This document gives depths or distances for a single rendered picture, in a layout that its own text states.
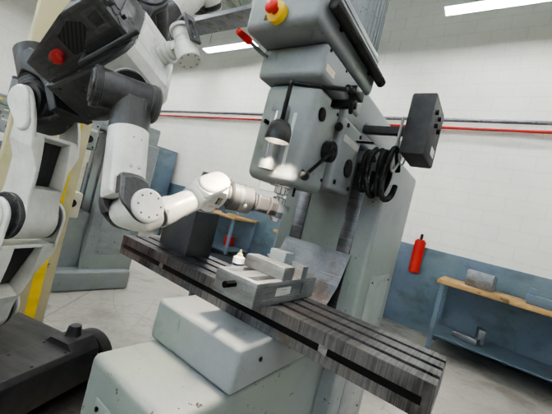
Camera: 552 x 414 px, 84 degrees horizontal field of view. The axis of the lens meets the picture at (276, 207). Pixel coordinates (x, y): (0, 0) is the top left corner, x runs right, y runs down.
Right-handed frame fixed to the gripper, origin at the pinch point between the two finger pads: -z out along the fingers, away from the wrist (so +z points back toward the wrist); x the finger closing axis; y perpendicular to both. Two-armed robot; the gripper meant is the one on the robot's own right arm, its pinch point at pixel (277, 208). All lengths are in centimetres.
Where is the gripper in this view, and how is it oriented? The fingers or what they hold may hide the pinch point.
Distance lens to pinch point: 104.2
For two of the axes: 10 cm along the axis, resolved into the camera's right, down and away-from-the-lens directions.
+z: -8.4, -2.2, -5.0
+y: -2.5, 9.7, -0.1
